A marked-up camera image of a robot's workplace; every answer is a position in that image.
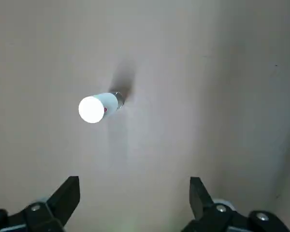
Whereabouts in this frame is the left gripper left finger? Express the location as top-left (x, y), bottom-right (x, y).
top-left (0, 175), bottom-right (80, 232)

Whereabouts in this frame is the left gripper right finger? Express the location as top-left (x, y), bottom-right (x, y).
top-left (183, 176), bottom-right (290, 232)

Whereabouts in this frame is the white-capped glass oil pot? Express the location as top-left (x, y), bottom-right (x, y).
top-left (78, 91), bottom-right (125, 124)

